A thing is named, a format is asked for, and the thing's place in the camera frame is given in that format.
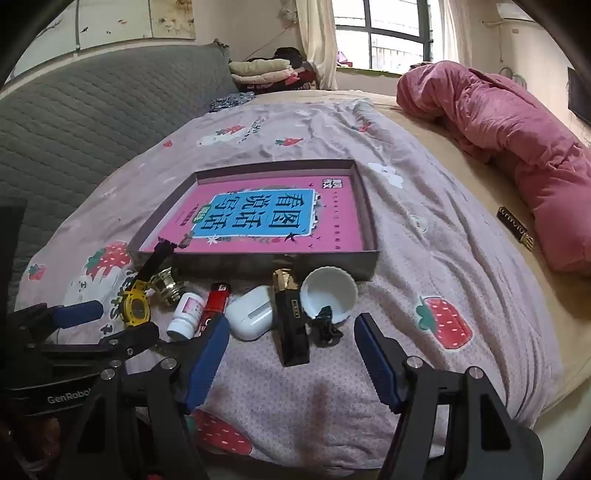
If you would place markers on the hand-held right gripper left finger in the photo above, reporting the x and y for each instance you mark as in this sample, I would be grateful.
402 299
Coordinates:
207 360

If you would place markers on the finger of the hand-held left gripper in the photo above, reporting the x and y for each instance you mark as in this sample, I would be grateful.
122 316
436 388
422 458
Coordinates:
134 334
78 314

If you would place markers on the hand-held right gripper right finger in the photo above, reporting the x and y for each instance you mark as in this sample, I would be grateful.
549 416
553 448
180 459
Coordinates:
378 355

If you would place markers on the yellow black wristwatch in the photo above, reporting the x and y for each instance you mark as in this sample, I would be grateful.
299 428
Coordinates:
135 307

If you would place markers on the small white pill bottle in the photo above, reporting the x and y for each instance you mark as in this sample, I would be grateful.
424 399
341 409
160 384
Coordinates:
184 318

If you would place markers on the black hair clip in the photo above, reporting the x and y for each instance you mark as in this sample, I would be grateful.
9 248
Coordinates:
325 331

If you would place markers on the brass door knob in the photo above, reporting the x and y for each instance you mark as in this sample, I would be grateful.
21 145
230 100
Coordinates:
168 286

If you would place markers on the red lighter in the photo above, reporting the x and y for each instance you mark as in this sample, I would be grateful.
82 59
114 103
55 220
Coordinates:
215 301

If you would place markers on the white earbuds case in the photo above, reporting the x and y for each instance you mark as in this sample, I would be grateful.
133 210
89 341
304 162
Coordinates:
249 314

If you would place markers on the white ribbed jar lid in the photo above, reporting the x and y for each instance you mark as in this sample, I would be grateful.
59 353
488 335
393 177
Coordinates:
330 290

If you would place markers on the shallow grey cardboard box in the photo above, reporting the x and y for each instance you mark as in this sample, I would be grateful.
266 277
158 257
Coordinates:
258 266

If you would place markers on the pink and blue book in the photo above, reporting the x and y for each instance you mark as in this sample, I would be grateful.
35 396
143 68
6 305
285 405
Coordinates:
277 217

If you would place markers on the black mattress label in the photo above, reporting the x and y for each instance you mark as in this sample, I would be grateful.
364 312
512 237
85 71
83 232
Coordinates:
515 227

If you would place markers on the beige mattress sheet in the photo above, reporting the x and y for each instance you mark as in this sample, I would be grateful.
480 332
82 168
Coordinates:
485 194

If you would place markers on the grey quilted headboard cover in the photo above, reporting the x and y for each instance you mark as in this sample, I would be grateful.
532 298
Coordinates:
92 115

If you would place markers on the dark floral cloth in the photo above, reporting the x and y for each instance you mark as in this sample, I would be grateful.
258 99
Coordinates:
233 100

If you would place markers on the pink quilt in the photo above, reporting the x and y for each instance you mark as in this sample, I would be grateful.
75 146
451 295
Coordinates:
508 120

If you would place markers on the stack of folded clothes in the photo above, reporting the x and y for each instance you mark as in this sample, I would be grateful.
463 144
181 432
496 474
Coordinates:
263 69

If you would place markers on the cream curtain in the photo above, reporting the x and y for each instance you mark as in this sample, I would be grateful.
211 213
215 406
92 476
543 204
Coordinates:
457 32
316 41

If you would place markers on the window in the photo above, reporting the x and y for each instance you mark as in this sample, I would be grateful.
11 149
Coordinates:
388 32

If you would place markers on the white air conditioner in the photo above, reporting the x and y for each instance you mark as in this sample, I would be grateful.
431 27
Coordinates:
515 11

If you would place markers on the dark wall screen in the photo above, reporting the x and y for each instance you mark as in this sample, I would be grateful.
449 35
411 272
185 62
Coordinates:
579 97

